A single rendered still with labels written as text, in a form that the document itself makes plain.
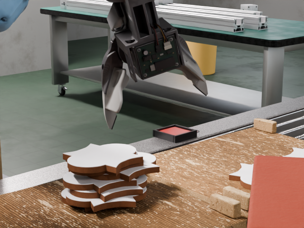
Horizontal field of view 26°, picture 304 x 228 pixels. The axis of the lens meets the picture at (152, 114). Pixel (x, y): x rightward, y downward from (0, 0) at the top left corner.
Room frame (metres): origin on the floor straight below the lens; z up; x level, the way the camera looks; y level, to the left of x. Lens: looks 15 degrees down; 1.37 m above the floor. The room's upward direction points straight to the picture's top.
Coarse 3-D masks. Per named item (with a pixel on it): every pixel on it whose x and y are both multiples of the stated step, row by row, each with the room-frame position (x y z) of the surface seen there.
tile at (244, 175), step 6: (240, 168) 1.23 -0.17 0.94; (246, 168) 1.20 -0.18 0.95; (252, 168) 1.20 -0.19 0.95; (234, 174) 1.17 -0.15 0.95; (240, 174) 1.17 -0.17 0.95; (246, 174) 1.17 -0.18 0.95; (234, 180) 1.16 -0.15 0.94; (240, 180) 1.14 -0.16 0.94; (246, 180) 1.13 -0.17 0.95; (246, 186) 1.12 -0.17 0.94
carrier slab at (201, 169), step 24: (192, 144) 1.39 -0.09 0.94; (216, 144) 1.39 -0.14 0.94; (240, 144) 1.39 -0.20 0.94; (264, 144) 1.39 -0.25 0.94; (288, 144) 1.39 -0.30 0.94; (168, 168) 1.23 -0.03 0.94; (192, 168) 1.23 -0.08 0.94; (216, 168) 1.23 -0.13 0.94; (192, 192) 1.11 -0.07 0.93; (216, 192) 1.10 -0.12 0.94
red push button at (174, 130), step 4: (168, 128) 1.54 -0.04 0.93; (172, 128) 1.54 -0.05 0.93; (176, 128) 1.54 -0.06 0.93; (180, 128) 1.54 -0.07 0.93; (164, 132) 1.51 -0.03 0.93; (168, 132) 1.51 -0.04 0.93; (172, 132) 1.51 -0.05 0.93; (176, 132) 1.51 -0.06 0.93; (180, 132) 1.51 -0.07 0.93; (184, 132) 1.51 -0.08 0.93
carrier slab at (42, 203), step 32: (32, 192) 1.10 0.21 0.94; (160, 192) 1.10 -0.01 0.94; (0, 224) 0.97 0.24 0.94; (32, 224) 0.97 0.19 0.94; (64, 224) 0.97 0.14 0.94; (96, 224) 0.97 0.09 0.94; (128, 224) 0.97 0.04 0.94; (160, 224) 0.97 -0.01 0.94; (192, 224) 0.97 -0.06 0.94; (224, 224) 0.97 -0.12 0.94
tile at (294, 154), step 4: (292, 148) 1.33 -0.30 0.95; (296, 148) 1.32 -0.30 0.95; (300, 148) 1.32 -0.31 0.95; (292, 152) 1.30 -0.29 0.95; (296, 152) 1.30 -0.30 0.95; (300, 152) 1.30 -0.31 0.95; (284, 156) 1.27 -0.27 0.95; (288, 156) 1.27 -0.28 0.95; (292, 156) 1.27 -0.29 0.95; (296, 156) 1.27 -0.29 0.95; (300, 156) 1.27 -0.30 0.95
